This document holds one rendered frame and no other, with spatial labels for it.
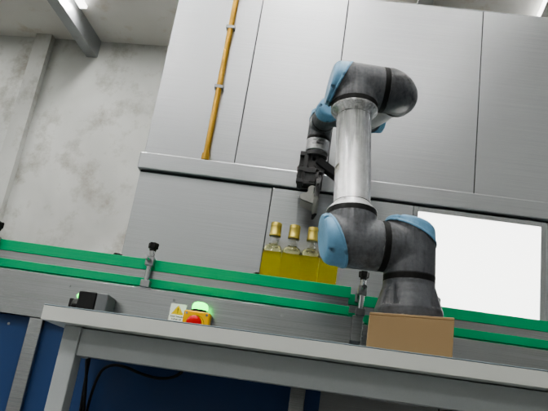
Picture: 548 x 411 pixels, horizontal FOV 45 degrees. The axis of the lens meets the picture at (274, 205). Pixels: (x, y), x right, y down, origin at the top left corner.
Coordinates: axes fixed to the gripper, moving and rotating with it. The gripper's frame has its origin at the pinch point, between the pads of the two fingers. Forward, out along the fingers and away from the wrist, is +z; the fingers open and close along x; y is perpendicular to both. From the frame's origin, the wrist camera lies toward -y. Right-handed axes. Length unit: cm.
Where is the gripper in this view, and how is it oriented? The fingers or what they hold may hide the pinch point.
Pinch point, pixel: (315, 213)
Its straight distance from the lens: 205.2
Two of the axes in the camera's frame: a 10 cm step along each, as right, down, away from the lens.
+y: -9.9, -1.3, 0.7
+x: -0.3, -3.2, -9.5
